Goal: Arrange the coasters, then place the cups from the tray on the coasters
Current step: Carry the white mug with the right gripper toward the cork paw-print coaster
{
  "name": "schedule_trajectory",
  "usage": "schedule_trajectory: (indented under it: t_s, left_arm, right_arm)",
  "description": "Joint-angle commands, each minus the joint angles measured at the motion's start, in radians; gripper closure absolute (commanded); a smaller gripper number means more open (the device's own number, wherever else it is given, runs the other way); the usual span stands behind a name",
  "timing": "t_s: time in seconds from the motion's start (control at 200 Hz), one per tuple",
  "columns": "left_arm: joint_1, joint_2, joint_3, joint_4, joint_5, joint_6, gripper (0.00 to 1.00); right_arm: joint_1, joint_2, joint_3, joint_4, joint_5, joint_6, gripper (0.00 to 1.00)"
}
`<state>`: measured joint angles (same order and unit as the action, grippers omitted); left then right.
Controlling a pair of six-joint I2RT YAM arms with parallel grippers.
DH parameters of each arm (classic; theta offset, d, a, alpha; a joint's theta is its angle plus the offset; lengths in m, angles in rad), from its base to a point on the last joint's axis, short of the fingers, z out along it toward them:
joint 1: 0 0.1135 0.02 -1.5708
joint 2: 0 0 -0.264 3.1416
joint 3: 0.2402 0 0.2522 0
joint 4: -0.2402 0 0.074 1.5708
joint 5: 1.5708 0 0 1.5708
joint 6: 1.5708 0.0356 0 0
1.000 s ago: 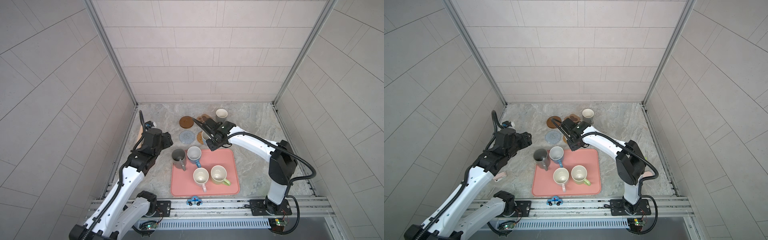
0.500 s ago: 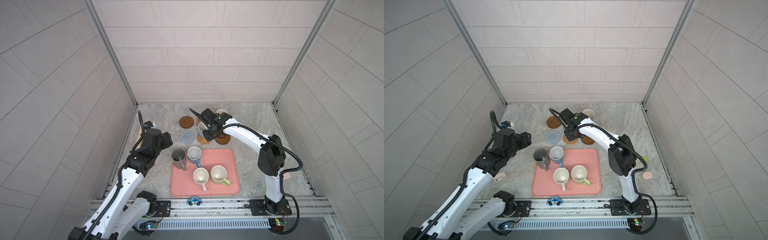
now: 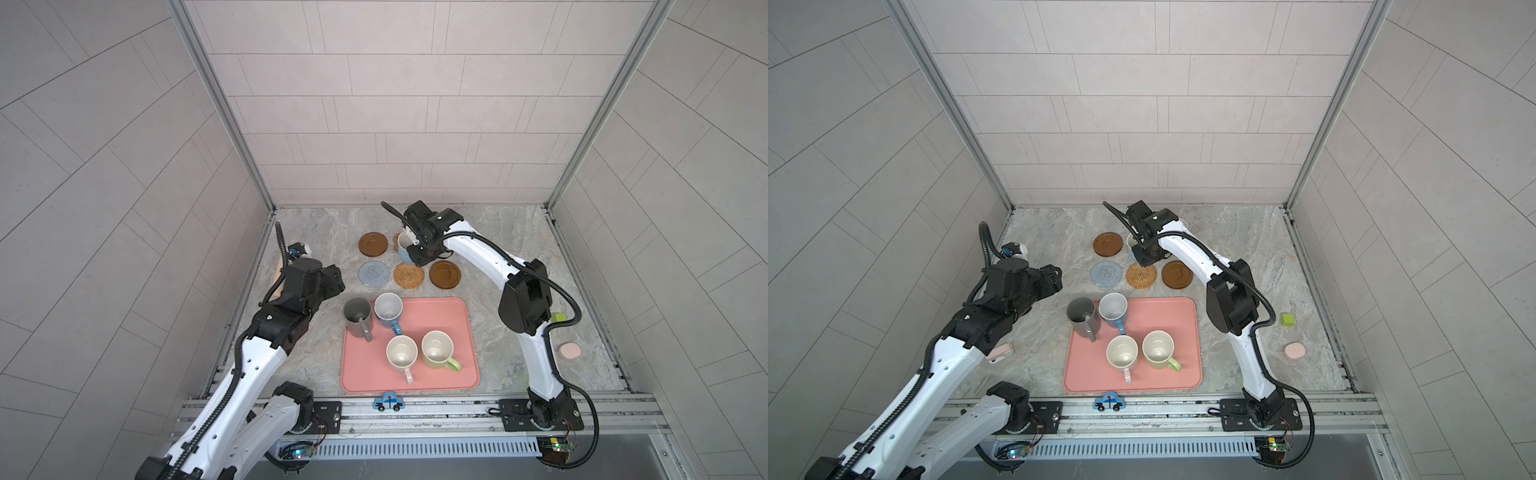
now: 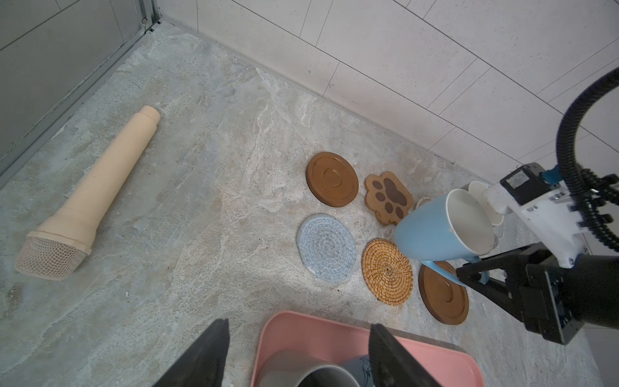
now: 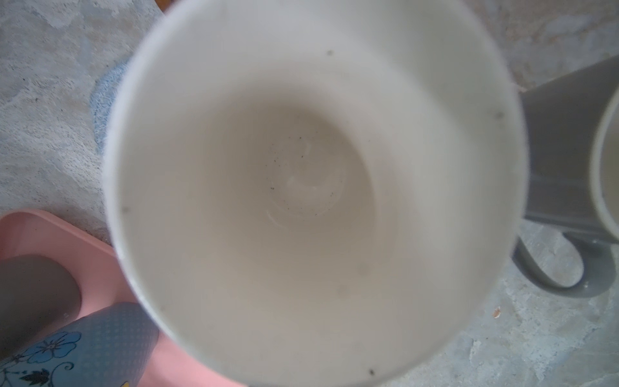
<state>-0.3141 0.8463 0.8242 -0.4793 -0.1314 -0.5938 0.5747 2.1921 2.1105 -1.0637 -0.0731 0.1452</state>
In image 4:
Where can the tan rattan coaster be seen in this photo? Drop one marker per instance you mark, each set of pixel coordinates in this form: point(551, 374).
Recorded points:
point(387, 273)

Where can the grey handled white mug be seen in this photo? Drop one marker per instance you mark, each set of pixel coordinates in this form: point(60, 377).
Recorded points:
point(477, 189)

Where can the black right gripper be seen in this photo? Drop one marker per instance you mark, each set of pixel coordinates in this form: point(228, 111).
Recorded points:
point(549, 300)

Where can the blue mug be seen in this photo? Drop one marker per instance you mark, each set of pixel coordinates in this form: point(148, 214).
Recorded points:
point(360, 368)
point(451, 227)

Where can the grey metal mug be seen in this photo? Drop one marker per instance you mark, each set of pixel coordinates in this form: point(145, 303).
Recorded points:
point(290, 368)

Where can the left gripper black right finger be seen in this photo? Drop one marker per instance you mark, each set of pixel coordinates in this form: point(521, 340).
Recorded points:
point(392, 365)

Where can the pink silicone tray mat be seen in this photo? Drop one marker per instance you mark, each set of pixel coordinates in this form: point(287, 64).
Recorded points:
point(335, 342)

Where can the cork paw print coaster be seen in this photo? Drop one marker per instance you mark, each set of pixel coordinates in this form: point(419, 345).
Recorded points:
point(388, 198)

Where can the brown wooden coaster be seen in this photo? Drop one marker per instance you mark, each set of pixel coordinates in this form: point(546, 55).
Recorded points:
point(447, 301)
point(331, 179)

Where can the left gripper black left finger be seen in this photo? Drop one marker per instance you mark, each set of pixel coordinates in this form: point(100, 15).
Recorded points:
point(203, 363)

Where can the beige wooden rolling pin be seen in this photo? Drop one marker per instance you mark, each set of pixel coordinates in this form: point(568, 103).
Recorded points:
point(60, 244)

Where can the light blue woven coaster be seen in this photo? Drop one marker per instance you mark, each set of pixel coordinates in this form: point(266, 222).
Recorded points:
point(327, 248)

